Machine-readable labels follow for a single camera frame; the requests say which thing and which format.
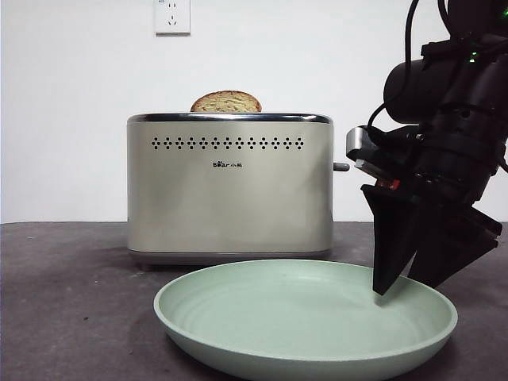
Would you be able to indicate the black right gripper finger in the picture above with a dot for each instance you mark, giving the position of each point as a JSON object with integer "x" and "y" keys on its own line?
{"x": 448, "y": 246}
{"x": 393, "y": 238}

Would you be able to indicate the pale green round plate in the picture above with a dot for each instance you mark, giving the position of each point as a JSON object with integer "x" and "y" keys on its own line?
{"x": 285, "y": 321}

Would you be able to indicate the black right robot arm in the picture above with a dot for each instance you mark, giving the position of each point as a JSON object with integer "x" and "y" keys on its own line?
{"x": 456, "y": 131}

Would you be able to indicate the grey toaster lever knob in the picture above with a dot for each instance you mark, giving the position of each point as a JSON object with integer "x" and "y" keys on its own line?
{"x": 342, "y": 166}

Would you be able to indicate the cream two-slot toaster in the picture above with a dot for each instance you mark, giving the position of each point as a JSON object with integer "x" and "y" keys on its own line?
{"x": 230, "y": 198}

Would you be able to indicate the small toasted bread slice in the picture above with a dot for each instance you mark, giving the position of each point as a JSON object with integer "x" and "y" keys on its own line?
{"x": 226, "y": 103}

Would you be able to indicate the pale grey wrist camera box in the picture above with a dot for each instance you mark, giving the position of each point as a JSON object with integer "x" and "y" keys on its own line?
{"x": 359, "y": 145}

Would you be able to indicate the white wall socket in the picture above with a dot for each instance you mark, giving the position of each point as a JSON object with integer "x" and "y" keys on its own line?
{"x": 173, "y": 18}

